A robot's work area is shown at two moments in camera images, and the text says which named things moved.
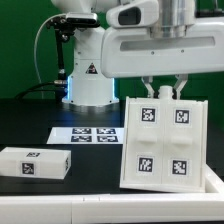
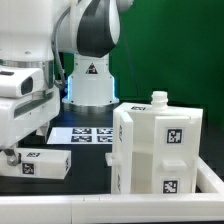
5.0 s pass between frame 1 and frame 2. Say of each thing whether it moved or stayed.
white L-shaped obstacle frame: stayed
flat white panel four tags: stayed
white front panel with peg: moved
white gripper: moved
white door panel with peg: moved
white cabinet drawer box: stayed
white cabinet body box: moved
